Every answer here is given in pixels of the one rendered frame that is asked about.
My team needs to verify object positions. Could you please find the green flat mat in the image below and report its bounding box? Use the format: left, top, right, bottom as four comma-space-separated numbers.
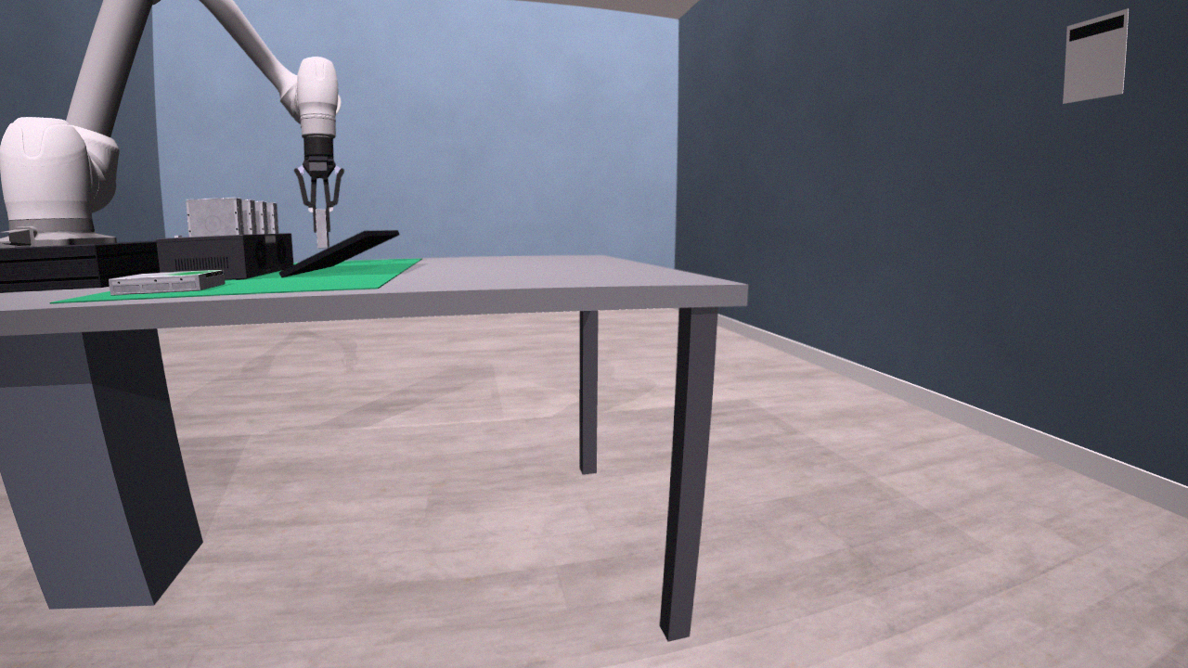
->
50, 259, 421, 304

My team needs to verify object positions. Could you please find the black-framed status screen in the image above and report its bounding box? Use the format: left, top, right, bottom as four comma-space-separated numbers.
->
279, 231, 400, 278

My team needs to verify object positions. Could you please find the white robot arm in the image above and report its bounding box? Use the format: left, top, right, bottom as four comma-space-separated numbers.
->
0, 0, 339, 248

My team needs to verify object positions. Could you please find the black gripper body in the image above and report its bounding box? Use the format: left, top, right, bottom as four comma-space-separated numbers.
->
303, 136, 336, 179

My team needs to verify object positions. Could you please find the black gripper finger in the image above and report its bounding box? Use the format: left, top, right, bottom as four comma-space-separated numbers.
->
322, 166, 345, 232
293, 166, 316, 233

